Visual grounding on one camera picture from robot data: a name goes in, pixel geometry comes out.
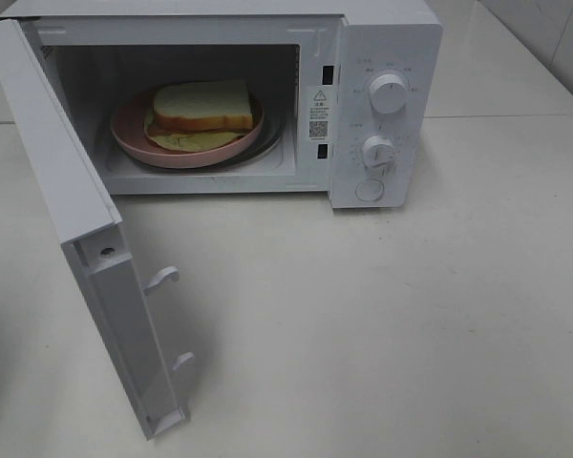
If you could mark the white bread sandwich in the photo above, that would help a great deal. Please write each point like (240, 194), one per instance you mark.
(199, 116)

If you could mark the pink plate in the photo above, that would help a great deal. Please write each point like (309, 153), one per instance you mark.
(127, 127)

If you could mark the white microwave door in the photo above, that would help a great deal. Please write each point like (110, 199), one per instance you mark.
(90, 231)

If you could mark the round white door button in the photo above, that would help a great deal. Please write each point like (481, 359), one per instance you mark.
(370, 190)

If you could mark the glass microwave turntable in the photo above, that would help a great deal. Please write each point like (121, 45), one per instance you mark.
(267, 138)

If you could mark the lower white timer knob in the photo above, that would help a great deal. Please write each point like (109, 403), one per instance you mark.
(377, 151)

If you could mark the white warning label sticker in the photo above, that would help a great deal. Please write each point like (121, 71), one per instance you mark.
(320, 107)

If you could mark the white microwave oven body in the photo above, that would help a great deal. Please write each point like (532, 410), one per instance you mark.
(108, 51)

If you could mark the upper white power knob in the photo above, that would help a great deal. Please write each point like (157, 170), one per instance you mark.
(388, 92)

